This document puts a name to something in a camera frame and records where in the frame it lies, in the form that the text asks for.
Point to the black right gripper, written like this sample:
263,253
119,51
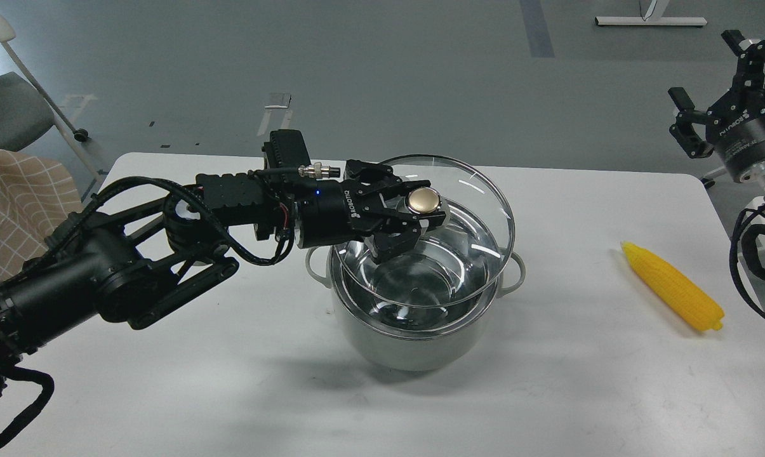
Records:
739,135

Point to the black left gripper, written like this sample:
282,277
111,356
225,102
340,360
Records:
325,211

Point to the glass lid with gold knob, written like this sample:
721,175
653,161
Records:
450,264

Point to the yellow corn cob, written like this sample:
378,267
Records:
677,291

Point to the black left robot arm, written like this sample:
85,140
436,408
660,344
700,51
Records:
144,247

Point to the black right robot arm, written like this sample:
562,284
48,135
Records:
748,228

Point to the grey pot with steel rim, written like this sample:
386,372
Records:
405,338

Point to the white table leg base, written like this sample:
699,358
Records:
652,16

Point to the white tape mark on floor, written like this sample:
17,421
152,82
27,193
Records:
277,113

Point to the beige checked cloth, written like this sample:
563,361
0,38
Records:
36,195

